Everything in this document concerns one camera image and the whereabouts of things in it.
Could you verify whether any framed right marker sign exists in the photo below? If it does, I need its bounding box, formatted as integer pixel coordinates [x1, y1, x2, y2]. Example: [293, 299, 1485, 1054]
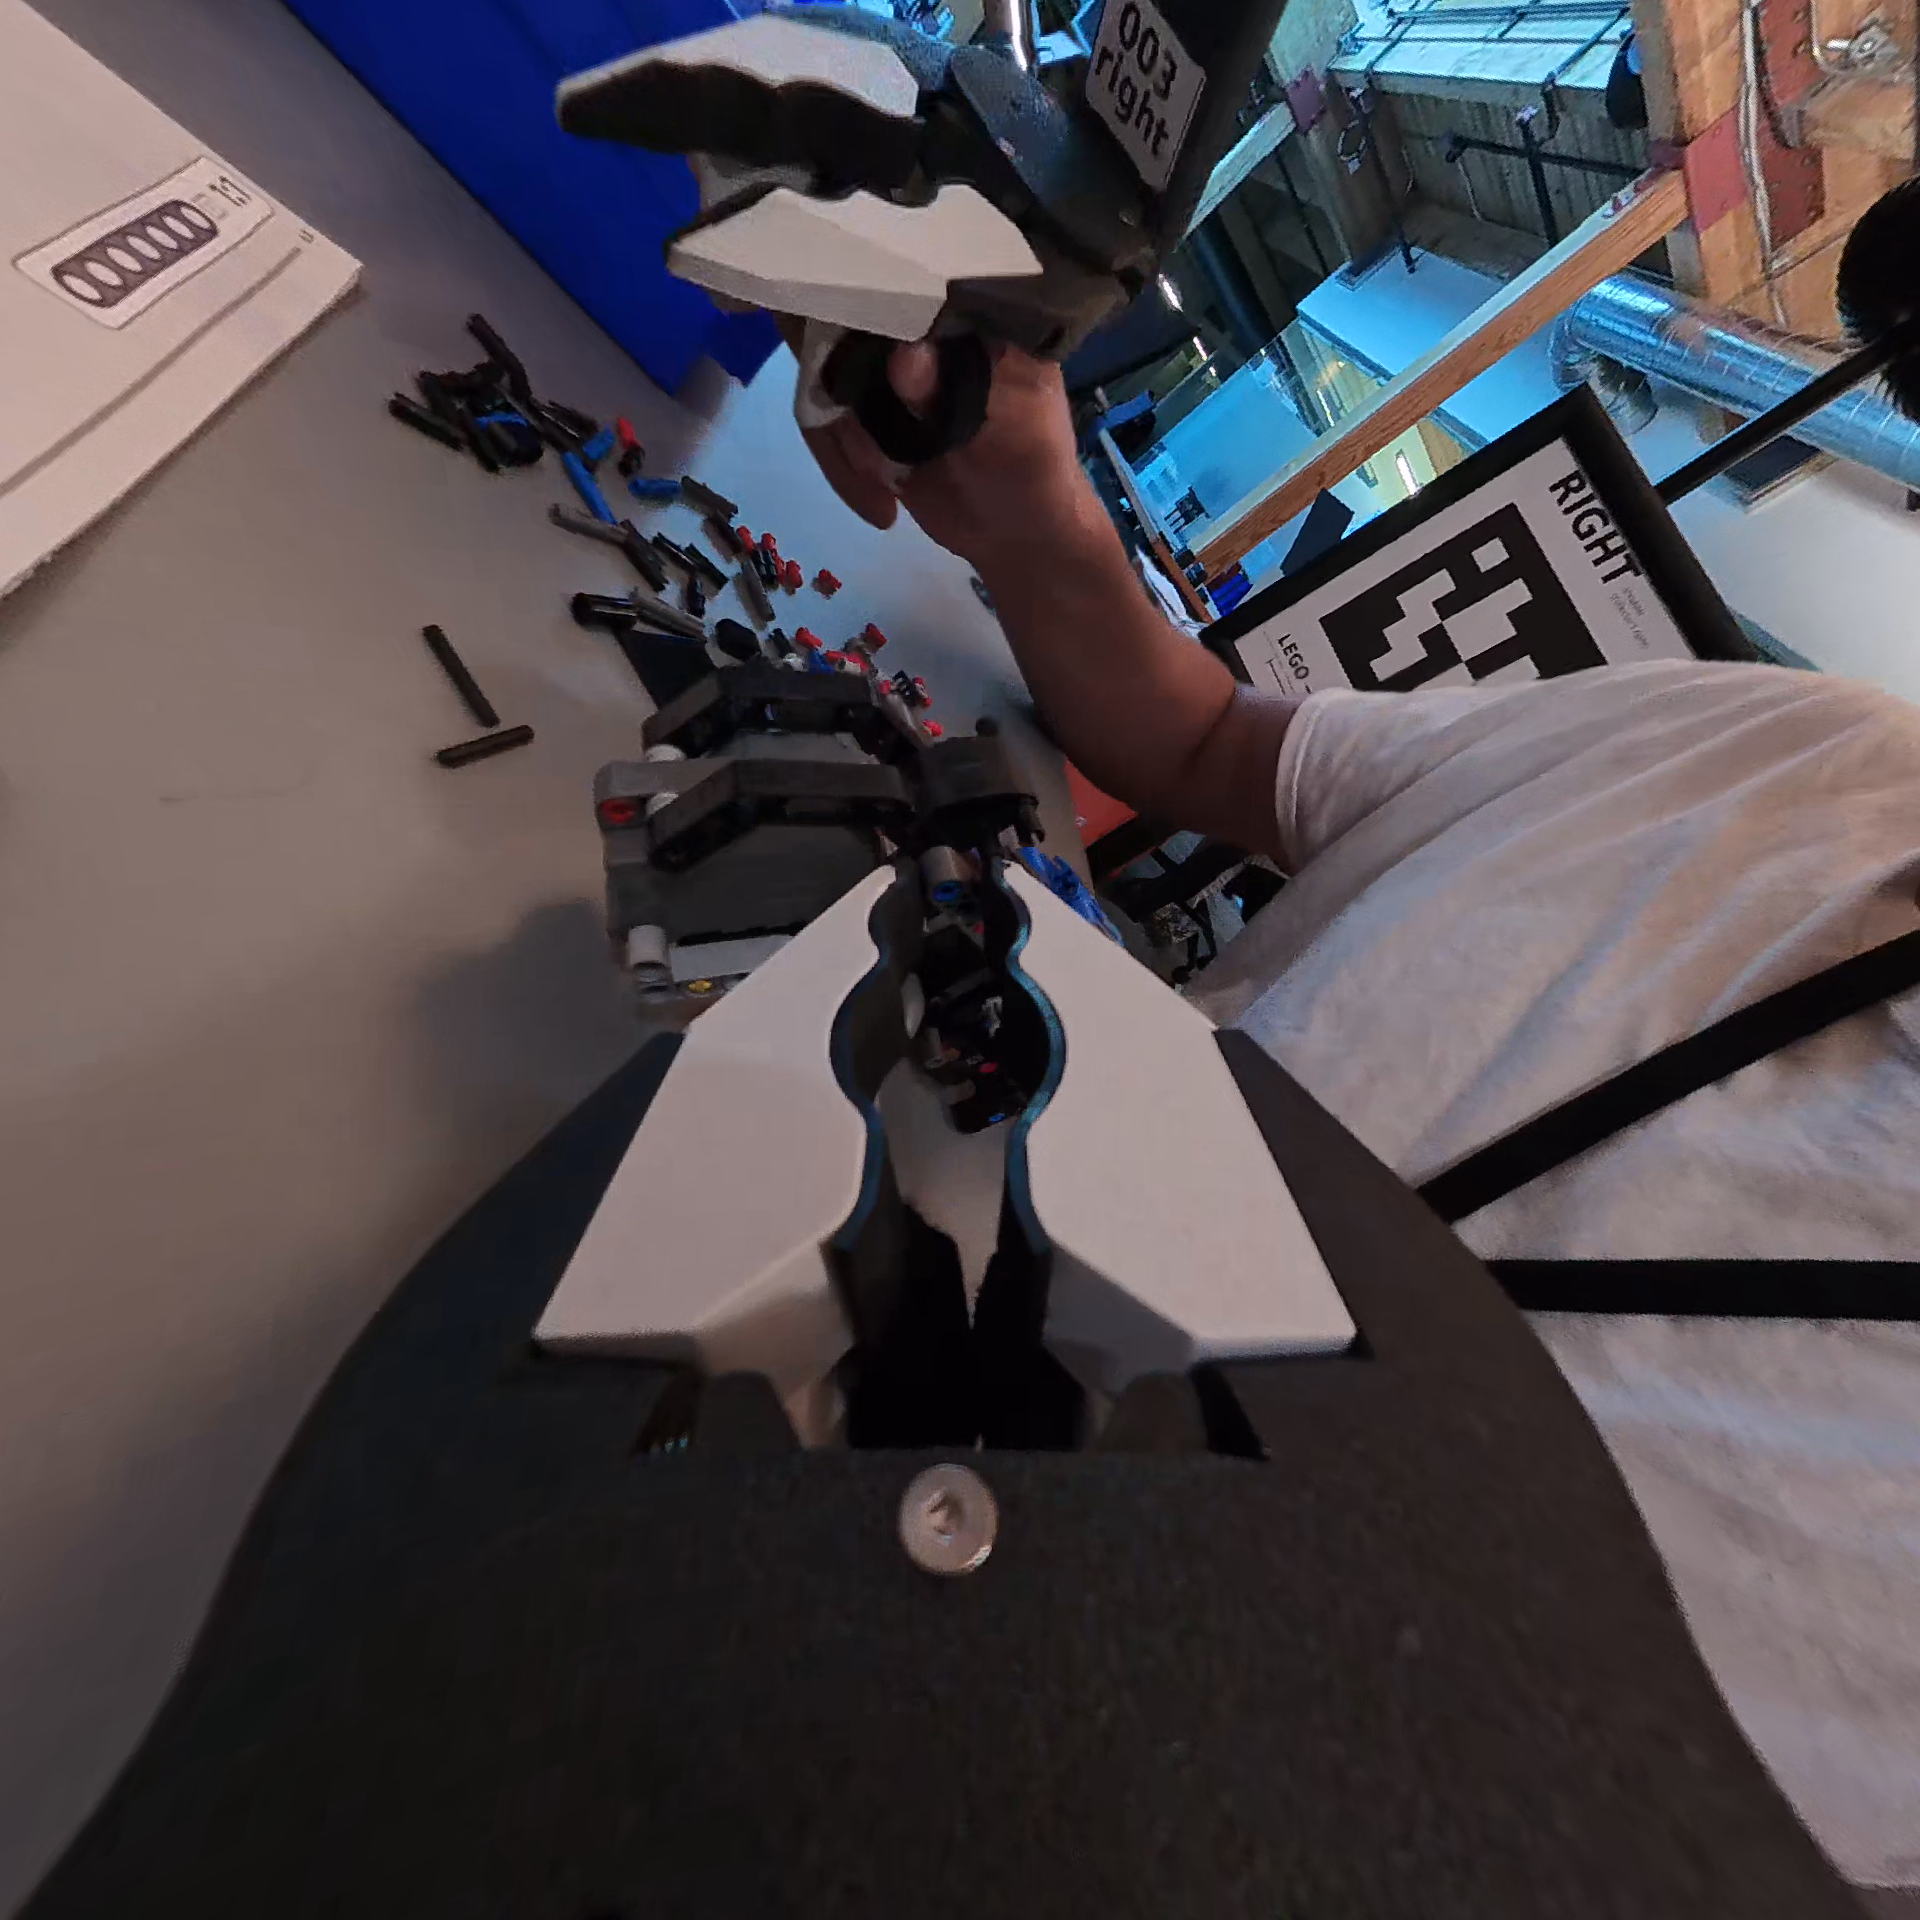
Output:
[1200, 390, 1760, 702]

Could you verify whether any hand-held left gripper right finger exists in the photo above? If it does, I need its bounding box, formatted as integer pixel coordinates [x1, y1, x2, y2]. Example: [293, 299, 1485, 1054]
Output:
[996, 874, 1366, 1442]

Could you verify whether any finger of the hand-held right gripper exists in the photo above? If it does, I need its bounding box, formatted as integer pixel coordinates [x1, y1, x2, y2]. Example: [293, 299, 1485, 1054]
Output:
[554, 15, 967, 193]
[663, 182, 1047, 344]

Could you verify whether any black chest harness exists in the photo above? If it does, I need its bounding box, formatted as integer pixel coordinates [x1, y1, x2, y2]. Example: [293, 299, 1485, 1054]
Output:
[1418, 930, 1920, 1325]

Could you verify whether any black pole with fuzzy head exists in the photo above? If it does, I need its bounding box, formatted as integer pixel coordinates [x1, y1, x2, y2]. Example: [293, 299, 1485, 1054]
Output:
[1656, 195, 1920, 506]

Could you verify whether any person's right hand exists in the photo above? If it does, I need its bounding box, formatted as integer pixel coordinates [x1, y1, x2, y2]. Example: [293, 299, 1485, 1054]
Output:
[803, 338, 1119, 577]

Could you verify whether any lego instruction booklet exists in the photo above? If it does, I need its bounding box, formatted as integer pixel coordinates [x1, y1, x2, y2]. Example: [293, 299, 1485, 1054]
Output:
[0, 0, 366, 601]

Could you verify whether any silver ventilation duct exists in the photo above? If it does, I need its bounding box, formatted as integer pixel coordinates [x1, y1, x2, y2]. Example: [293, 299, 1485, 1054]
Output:
[1553, 270, 1920, 495]

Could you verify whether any lego vehicle chassis model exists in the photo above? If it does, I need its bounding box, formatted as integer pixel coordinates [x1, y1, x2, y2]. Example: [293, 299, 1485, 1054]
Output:
[594, 659, 1119, 1143]

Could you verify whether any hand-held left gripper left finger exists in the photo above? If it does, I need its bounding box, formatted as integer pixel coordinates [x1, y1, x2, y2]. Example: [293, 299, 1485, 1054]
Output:
[533, 863, 902, 1450]

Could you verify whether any pile of small lego pins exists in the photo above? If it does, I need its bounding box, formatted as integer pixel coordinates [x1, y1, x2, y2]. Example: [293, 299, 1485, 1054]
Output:
[390, 315, 942, 709]

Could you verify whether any blue plastic bin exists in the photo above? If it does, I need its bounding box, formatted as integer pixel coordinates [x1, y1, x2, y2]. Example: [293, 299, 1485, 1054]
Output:
[283, 0, 784, 395]

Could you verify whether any person's right forearm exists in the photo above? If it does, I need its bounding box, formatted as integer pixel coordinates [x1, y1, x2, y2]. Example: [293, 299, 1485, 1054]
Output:
[915, 495, 1326, 874]

